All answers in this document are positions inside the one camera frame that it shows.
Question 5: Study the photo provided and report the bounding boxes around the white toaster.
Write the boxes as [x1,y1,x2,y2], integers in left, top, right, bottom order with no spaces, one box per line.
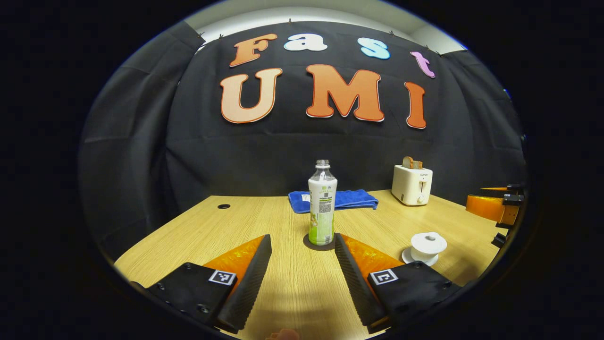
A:
[391,164,434,206]

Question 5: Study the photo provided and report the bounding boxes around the black backdrop cloth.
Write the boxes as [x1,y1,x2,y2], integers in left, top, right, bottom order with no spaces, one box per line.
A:
[78,21,527,260]

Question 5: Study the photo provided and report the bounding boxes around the white teacup lid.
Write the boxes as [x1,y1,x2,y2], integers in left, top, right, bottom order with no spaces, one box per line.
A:
[410,231,447,255]

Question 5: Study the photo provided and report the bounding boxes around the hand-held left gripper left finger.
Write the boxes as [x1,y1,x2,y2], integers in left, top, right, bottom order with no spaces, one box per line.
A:
[130,234,273,333]

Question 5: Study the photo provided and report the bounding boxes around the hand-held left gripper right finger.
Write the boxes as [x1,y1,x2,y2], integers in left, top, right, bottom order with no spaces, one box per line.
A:
[334,233,465,333]

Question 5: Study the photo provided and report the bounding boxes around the clear water bottle white label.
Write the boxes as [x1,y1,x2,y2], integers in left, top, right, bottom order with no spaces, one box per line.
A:
[308,160,338,246]

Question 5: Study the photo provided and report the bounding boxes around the dark round coaster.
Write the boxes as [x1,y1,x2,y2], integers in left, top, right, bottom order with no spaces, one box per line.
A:
[303,234,339,251]

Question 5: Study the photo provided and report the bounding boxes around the blue towel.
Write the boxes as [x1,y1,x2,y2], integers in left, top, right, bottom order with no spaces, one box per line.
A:
[288,189,379,214]

